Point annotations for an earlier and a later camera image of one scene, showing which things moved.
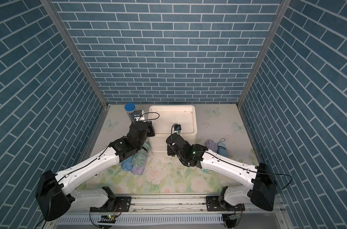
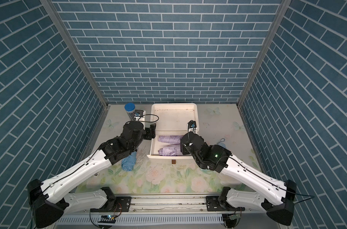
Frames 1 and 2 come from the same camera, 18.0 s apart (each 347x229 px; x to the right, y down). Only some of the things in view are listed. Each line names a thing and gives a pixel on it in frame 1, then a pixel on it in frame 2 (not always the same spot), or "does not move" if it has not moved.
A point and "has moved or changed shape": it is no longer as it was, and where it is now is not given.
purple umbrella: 210,144 has moved or changed shape
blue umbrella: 127,164 does not move
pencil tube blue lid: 129,108 does not move
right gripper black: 170,150 -> 183,148
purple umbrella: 139,171 has moved or changed shape
